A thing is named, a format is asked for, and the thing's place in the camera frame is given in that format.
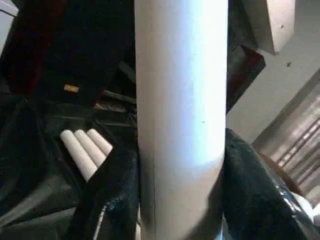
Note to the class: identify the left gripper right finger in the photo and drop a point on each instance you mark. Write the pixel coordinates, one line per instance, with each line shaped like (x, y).
(255, 195)

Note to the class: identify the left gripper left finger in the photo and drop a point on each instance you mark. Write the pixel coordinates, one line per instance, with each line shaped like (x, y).
(110, 200)

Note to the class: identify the dark metal rod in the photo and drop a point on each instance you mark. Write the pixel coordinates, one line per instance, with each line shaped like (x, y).
(117, 98)

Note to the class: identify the black bag with yellow label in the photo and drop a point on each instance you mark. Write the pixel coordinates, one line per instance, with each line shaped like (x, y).
(75, 50)

